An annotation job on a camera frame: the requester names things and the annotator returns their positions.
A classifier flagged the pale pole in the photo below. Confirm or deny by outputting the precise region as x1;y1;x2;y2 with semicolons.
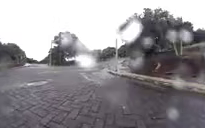
114;37;120;73

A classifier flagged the thin pole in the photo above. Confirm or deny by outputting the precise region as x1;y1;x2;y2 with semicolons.
49;39;54;67

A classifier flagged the wet brick path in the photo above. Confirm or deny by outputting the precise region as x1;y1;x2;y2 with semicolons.
0;71;205;128

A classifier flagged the group of trees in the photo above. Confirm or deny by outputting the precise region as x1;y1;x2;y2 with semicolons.
0;34;28;66
91;46;128;62

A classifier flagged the large dark tree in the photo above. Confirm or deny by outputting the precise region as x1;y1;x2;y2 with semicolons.
118;7;196;68

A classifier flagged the grey asphalt road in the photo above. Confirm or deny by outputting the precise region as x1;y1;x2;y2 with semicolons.
0;64;106;93

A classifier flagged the pale stone kerb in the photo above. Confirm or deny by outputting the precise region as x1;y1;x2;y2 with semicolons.
106;68;205;98

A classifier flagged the brown earth bank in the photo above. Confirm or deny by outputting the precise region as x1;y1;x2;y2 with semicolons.
128;49;205;86

